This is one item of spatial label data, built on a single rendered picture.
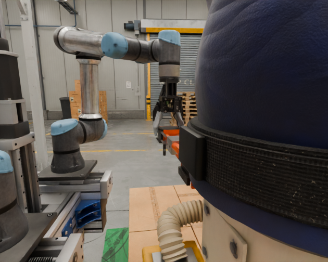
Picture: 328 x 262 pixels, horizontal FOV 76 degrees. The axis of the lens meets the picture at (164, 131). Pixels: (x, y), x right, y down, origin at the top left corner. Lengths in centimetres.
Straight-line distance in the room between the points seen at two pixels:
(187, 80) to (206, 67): 1008
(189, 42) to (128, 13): 297
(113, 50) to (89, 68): 41
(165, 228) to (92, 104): 83
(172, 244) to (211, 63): 29
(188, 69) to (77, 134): 942
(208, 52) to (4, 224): 61
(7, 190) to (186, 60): 996
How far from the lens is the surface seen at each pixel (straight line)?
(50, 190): 114
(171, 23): 1014
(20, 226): 69
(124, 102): 1029
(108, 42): 71
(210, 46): 17
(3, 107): 86
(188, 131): 17
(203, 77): 17
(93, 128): 110
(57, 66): 1108
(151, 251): 42
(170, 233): 37
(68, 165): 106
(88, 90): 109
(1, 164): 63
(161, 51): 75
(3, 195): 65
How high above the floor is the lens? 141
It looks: 11 degrees down
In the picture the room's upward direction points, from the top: straight up
